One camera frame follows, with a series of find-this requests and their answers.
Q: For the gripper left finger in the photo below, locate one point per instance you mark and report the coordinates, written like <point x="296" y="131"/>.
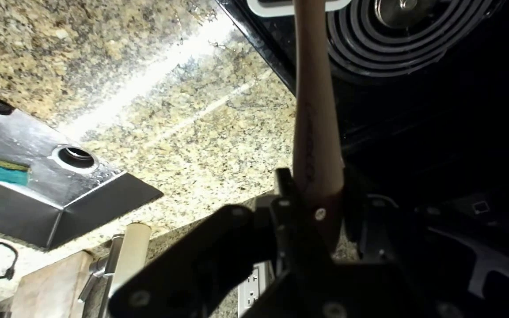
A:
<point x="201" y="256"/>

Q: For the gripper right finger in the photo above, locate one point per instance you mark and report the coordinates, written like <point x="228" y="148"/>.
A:
<point x="382" y="234"/>

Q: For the wooden cooking stick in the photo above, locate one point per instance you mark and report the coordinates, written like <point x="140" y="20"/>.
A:
<point x="317" y="132"/>

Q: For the metal tap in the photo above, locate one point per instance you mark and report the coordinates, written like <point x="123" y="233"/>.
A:
<point x="104" y="274"/>

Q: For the black stove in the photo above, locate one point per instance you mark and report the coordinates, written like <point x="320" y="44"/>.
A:
<point x="413" y="132"/>

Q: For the wooden cutting board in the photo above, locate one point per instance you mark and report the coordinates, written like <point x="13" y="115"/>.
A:
<point x="51" y="287"/>

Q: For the stainless steel sink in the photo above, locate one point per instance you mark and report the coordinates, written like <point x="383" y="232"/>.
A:
<point x="42" y="203"/>

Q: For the black coil burner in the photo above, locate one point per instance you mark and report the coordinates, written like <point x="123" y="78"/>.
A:
<point x="391" y="48"/>

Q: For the green and yellow sponge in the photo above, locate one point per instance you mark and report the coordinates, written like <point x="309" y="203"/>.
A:
<point x="3" y="171"/>

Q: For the white wall socket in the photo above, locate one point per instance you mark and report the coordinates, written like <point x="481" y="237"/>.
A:
<point x="251" y="291"/>

